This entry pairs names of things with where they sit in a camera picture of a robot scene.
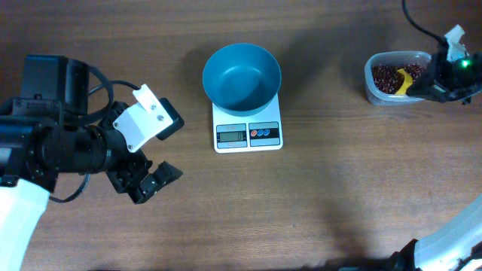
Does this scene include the yellow plastic measuring scoop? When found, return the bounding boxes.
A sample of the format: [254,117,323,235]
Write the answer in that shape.
[395,69,413,96]

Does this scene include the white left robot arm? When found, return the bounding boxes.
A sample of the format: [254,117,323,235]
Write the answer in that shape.
[1,55,184,270]

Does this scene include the white digital kitchen scale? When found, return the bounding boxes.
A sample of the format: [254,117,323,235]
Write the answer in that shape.
[212,96,284,154]

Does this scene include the blue plastic bowl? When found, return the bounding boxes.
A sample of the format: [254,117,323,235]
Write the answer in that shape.
[202,43,282,117]

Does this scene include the red adzuki beans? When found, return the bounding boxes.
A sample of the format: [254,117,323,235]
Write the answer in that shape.
[371,64,426,94]

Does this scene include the clear plastic food container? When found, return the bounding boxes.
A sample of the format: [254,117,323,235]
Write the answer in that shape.
[365,51,431,106]

